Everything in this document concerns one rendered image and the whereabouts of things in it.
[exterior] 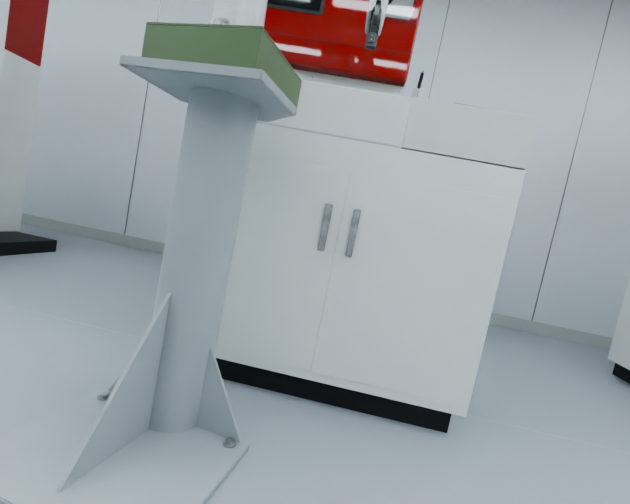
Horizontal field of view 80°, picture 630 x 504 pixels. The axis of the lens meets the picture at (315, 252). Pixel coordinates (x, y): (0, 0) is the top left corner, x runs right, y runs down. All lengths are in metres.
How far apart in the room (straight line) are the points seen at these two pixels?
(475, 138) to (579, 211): 2.56
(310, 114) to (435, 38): 2.54
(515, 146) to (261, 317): 0.89
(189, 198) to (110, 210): 3.05
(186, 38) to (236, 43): 0.11
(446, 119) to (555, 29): 2.77
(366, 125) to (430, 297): 0.53
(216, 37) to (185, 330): 0.62
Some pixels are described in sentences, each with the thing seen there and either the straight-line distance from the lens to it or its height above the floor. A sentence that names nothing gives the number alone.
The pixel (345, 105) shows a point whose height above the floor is 0.91.
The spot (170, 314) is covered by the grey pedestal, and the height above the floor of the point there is 0.29.
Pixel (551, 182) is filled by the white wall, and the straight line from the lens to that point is 3.61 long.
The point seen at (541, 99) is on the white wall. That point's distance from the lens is 3.70.
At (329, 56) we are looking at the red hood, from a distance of 1.86.
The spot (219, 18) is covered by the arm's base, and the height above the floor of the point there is 0.95.
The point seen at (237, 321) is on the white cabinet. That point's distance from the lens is 1.22.
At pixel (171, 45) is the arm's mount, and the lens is 0.92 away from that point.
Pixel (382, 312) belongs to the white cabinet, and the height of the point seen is 0.34.
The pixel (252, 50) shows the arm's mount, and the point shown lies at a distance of 0.83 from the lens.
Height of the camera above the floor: 0.57
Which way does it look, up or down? 5 degrees down
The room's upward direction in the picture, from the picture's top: 11 degrees clockwise
